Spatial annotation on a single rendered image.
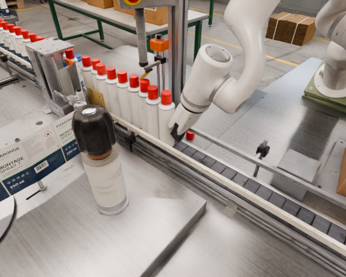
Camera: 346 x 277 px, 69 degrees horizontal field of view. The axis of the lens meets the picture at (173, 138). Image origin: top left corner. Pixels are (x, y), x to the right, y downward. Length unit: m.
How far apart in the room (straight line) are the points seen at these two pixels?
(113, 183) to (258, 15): 0.48
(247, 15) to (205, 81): 0.16
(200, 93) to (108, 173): 0.29
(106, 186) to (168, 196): 0.19
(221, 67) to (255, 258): 0.47
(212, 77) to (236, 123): 0.52
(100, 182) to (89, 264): 0.18
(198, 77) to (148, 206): 0.36
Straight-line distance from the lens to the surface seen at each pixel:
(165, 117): 0.77
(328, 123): 1.23
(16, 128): 1.11
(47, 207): 0.78
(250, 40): 0.57
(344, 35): 1.02
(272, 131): 1.08
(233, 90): 0.59
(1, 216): 0.80
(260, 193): 0.77
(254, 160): 0.74
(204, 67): 0.58
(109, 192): 0.64
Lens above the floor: 1.46
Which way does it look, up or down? 40 degrees down
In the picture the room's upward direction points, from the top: straight up
